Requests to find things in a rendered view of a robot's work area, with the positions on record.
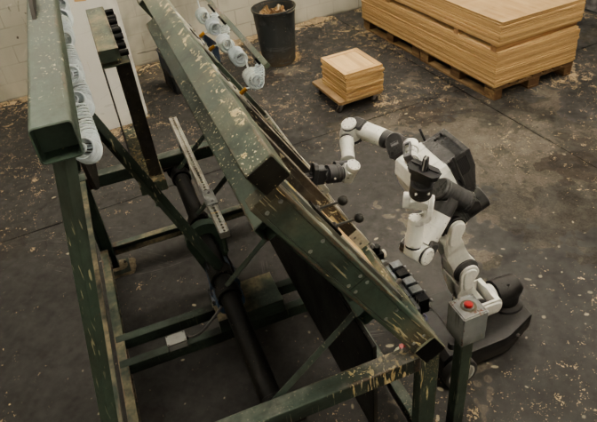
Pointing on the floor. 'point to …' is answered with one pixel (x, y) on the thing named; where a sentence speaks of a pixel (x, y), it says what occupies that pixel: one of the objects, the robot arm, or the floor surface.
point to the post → (458, 382)
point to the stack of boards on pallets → (477, 25)
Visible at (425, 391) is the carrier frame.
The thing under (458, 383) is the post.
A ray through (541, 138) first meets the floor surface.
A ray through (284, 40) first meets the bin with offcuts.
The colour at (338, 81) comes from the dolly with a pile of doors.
